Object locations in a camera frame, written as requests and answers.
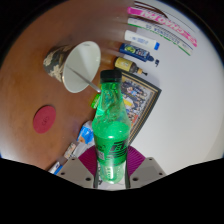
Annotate small green block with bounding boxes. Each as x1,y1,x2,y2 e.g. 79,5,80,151
90,93,102,109

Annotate green plastic drink bottle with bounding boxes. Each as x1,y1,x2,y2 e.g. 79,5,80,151
91,69,132,185

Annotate long white green box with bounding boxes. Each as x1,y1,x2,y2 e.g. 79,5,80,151
127,17,194,57

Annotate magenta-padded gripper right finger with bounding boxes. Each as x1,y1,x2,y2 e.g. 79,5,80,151
125,145,167,189

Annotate yellow brown pump bottle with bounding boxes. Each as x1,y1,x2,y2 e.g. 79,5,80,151
114,56,148,76

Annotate blue tissue pack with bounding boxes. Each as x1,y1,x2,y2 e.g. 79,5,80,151
77,120,95,145

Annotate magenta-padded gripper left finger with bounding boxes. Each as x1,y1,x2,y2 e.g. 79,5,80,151
57,144,100,189

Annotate long pink box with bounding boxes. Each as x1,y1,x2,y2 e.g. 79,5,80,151
127,6,198,48

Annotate flat round red coaster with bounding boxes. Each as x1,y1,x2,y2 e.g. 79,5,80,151
32,105,57,135

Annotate camouflage paper cup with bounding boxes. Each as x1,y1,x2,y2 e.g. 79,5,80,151
43,40,102,94

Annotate framed group photo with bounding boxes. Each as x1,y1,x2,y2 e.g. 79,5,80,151
114,69,163,146

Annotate white bottle with blue cap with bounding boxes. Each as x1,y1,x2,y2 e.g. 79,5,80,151
124,29,161,51

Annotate dark blue pump bottle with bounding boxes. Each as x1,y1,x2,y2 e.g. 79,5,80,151
119,43,160,68

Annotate small patterned snack pack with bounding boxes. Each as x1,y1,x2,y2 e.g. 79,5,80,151
63,142,78,160

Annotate thin grey stirring stick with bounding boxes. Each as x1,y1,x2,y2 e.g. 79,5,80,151
65,66,102,93

